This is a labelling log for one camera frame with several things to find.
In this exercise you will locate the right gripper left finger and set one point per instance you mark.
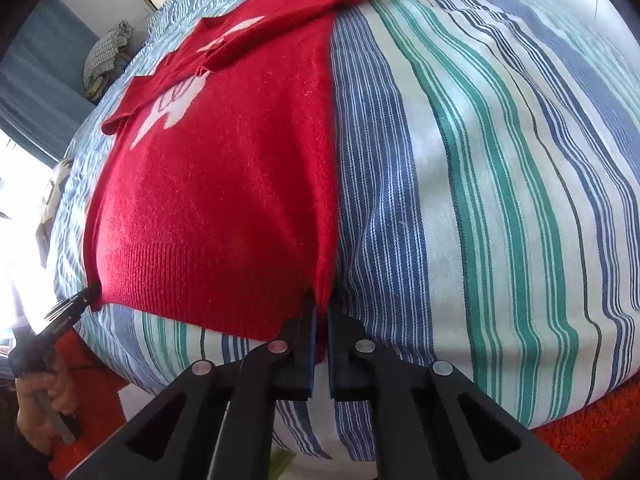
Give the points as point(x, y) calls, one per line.
point(214, 422)

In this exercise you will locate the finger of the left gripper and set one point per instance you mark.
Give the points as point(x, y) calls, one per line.
point(75, 304)

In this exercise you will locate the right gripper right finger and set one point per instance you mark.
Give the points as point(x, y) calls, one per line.
point(431, 422)

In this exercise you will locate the red knit sweater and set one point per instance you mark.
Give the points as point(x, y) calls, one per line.
point(217, 205)

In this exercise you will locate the pile of clothes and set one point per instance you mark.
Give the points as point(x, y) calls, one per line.
point(106, 61)

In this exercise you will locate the person's left hand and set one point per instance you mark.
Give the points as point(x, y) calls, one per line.
point(40, 394)

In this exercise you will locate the orange fluffy garment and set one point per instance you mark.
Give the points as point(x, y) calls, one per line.
point(99, 410)

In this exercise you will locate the patterned cushion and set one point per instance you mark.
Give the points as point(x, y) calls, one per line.
point(56, 187)

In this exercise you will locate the blue curtain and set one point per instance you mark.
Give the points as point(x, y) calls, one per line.
point(43, 101)

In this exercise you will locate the striped blue green bedspread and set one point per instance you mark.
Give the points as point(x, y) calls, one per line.
point(487, 157)

